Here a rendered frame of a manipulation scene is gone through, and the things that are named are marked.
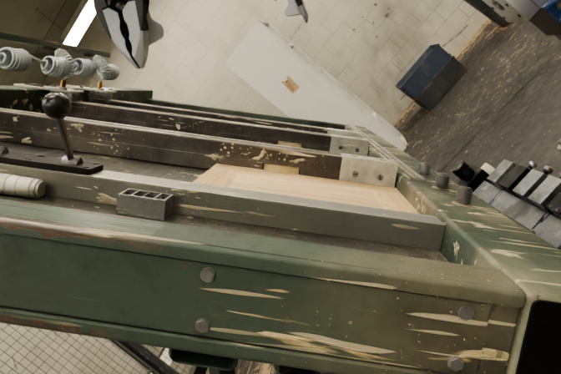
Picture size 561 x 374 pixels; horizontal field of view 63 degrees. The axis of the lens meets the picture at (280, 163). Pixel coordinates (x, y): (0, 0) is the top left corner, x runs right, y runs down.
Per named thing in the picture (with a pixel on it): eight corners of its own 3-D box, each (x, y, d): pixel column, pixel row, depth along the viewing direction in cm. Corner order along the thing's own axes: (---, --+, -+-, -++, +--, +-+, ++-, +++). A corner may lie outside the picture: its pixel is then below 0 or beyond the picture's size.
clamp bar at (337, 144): (366, 163, 149) (378, 88, 145) (12, 115, 153) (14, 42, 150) (363, 158, 159) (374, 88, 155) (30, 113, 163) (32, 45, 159)
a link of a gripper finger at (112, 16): (161, 64, 71) (146, 2, 69) (134, 69, 66) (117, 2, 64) (146, 68, 72) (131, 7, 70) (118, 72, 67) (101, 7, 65)
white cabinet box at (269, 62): (408, 145, 484) (257, 19, 474) (371, 184, 501) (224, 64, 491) (402, 133, 543) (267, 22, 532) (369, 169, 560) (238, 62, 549)
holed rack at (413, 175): (426, 182, 96) (426, 179, 96) (411, 180, 96) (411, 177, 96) (351, 124, 259) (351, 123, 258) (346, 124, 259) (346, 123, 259)
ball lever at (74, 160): (79, 178, 70) (60, 103, 62) (55, 174, 70) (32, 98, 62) (90, 162, 73) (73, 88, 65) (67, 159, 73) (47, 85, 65)
